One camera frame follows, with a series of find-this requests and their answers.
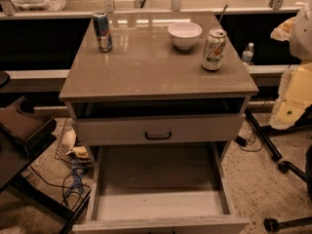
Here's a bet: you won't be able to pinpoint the white green soda can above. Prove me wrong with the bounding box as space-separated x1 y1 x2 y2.
201 28 227 71

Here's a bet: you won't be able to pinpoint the black tripod legs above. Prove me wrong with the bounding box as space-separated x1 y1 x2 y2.
245 108 312 233

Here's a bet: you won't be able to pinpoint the thin metal rod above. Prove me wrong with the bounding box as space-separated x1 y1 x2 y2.
218 4 228 24

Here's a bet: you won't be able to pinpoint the dark wooden chair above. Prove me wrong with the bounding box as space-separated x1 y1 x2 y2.
0 70 92 234

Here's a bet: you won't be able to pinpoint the white ceramic bowl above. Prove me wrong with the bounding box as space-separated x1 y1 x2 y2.
168 21 202 50

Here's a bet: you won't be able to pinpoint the blue silver redbull can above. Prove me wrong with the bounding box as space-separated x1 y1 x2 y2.
93 11 112 53

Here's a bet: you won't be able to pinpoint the black power adapter with cable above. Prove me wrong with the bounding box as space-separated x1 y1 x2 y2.
235 131 264 153

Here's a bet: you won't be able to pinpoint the grey open middle drawer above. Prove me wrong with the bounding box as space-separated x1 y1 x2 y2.
72 143 249 234

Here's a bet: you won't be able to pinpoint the black drawer handle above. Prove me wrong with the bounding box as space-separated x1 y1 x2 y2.
144 132 172 140

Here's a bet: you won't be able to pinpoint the grey cabinet with glossy top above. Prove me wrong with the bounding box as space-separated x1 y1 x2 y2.
59 12 257 159

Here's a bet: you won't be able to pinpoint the wire mesh basket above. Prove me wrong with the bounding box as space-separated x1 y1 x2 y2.
55 119 92 167

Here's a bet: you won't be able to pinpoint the grey closed top drawer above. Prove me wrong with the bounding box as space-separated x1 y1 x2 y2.
71 114 245 145

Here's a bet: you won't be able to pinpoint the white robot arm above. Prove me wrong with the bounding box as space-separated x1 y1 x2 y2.
269 1 312 130

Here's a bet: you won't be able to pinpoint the black floor cables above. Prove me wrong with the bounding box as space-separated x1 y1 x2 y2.
28 159 93 213

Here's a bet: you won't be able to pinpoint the clear plastic water bottle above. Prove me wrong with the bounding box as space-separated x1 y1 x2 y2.
242 43 254 65

